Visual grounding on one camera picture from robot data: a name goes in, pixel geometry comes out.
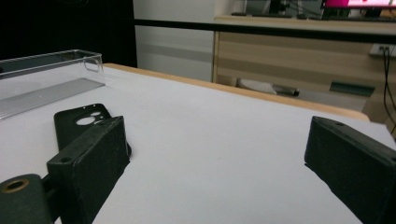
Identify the black phone case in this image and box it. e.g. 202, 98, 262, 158
53, 103, 133, 158

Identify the monitor with pink screen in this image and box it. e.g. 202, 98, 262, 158
321, 0, 396, 9

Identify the light wooden desk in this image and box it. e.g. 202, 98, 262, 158
211, 15, 396, 125

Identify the white and black floor object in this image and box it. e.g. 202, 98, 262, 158
235, 77, 301, 97

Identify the black metal rail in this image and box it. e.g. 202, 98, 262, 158
134, 18, 396, 46

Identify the black keyboard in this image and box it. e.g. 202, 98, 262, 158
231, 11, 294, 19

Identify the clear plastic box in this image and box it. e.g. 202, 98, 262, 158
0, 49, 106, 121

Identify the dark green flat object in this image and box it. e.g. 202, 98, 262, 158
329, 80, 376, 98

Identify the black cable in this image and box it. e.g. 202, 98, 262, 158
382, 46, 396, 135

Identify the black curtain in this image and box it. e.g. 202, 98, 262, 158
0, 0, 138, 68

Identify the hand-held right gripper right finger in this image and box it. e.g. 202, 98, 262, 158
304, 116, 396, 224

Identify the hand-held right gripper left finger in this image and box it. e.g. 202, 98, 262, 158
46, 115, 132, 224

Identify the white power strip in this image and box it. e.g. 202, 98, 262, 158
369, 43, 396, 58

